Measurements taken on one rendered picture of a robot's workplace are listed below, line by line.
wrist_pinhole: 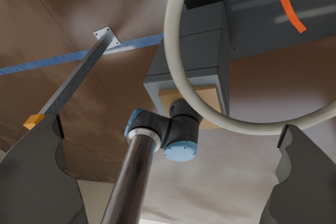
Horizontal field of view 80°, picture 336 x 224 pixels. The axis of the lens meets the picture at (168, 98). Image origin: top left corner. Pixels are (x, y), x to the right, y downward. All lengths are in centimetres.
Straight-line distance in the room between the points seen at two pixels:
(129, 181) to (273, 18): 150
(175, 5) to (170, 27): 4
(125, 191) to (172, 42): 48
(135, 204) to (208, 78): 61
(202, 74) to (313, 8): 106
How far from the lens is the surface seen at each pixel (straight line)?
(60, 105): 156
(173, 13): 39
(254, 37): 184
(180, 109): 102
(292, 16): 180
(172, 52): 41
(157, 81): 106
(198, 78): 98
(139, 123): 89
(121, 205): 67
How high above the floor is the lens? 159
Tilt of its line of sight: 41 degrees down
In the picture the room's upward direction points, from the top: 164 degrees counter-clockwise
